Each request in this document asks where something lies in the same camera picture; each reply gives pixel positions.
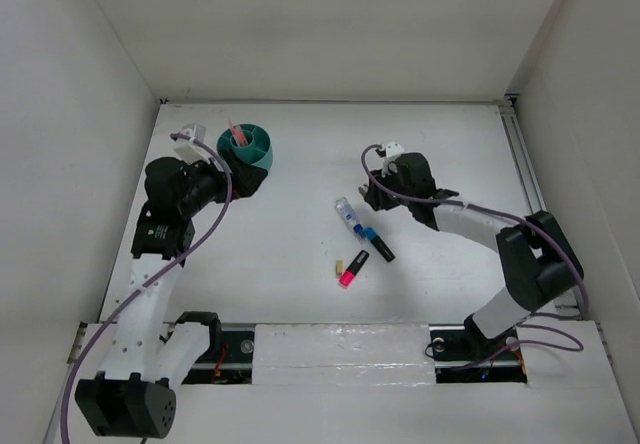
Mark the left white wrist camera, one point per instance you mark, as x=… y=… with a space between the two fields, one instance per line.
x=186 y=149

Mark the teal round divided container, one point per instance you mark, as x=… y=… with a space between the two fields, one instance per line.
x=257 y=150

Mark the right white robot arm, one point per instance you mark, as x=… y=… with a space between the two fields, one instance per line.
x=538 y=264

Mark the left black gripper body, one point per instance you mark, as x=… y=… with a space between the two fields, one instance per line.
x=205 y=184

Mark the aluminium rail right side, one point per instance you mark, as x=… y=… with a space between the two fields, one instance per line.
x=570 y=303

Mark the pink black highlighter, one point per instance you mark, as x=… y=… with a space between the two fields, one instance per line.
x=353 y=268

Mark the small tan eraser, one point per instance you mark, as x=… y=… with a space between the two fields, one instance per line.
x=339 y=268

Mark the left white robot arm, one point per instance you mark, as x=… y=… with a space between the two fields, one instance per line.
x=133 y=394

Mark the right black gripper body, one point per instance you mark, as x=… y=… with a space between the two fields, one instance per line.
x=384 y=199

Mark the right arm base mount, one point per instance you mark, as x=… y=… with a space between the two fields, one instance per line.
x=461 y=354

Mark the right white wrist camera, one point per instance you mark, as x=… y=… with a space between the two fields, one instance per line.
x=389 y=152

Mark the clear blue glue bottle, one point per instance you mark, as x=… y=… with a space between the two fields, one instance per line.
x=350 y=218

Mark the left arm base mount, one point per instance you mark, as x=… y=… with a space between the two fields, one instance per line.
x=229 y=361

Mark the peach pink pen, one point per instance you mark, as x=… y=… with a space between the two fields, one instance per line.
x=230 y=123

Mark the blue black highlighter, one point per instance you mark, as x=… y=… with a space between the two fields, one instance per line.
x=378 y=243

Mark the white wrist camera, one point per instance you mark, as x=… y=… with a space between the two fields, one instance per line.
x=389 y=152
x=186 y=149

